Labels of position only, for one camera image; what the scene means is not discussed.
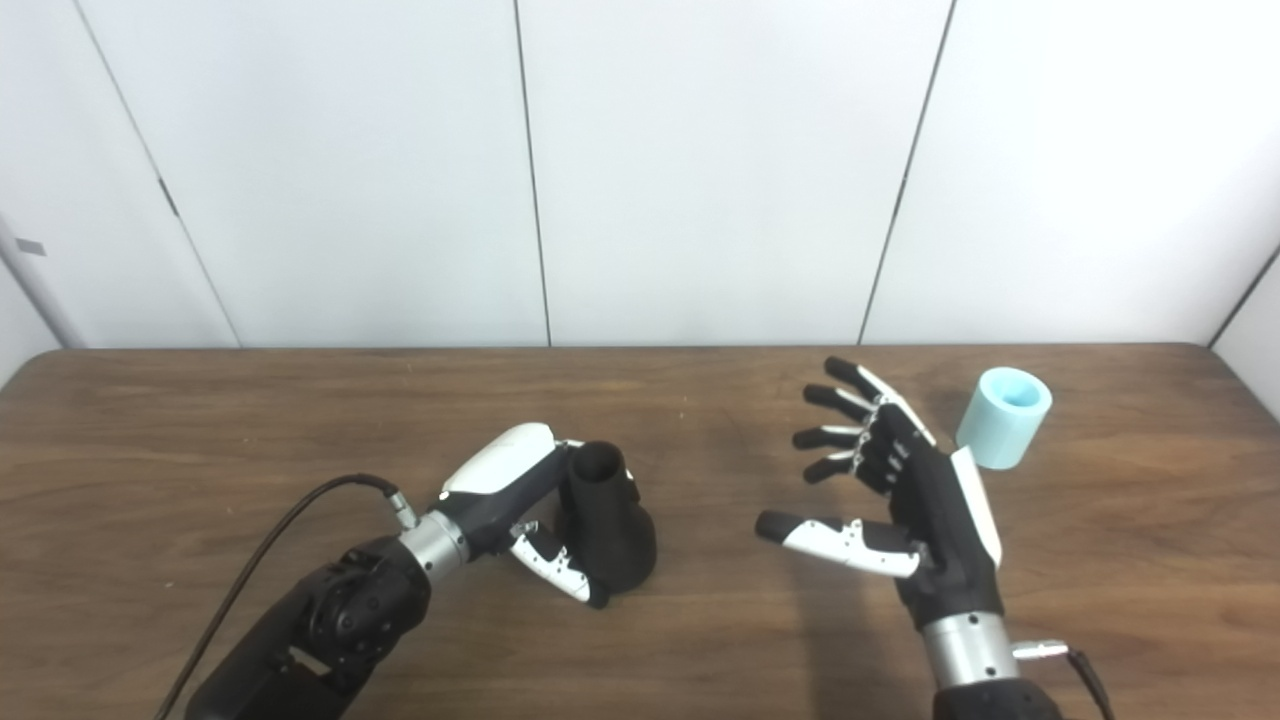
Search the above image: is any black and white left hand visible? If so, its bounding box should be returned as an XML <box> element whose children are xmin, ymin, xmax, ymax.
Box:
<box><xmin>398</xmin><ymin>422</ymin><xmax>641</xmax><ymax>609</ymax></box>

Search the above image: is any black and white right hand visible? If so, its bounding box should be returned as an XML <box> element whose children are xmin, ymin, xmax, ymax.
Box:
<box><xmin>755</xmin><ymin>356</ymin><xmax>1021</xmax><ymax>691</ymax></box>

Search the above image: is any light-blue hose piece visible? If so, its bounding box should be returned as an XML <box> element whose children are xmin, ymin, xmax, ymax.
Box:
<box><xmin>955</xmin><ymin>367</ymin><xmax>1054</xmax><ymax>471</ymax></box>

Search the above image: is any black flared nozzle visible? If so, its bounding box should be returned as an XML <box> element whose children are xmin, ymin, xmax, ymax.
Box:
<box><xmin>553</xmin><ymin>440</ymin><xmax>659</xmax><ymax>596</ymax></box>

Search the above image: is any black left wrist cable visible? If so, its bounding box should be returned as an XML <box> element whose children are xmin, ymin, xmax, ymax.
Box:
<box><xmin>152</xmin><ymin>474</ymin><xmax>419</xmax><ymax>720</ymax></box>

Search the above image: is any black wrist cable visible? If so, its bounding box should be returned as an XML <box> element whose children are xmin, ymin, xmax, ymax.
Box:
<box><xmin>1012</xmin><ymin>640</ymin><xmax>1116</xmax><ymax>720</ymax></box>
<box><xmin>152</xmin><ymin>474</ymin><xmax>419</xmax><ymax>720</ymax></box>

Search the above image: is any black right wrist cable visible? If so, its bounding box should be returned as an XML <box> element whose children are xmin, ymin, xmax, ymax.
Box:
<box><xmin>1012</xmin><ymin>640</ymin><xmax>1116</xmax><ymax>720</ymax></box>

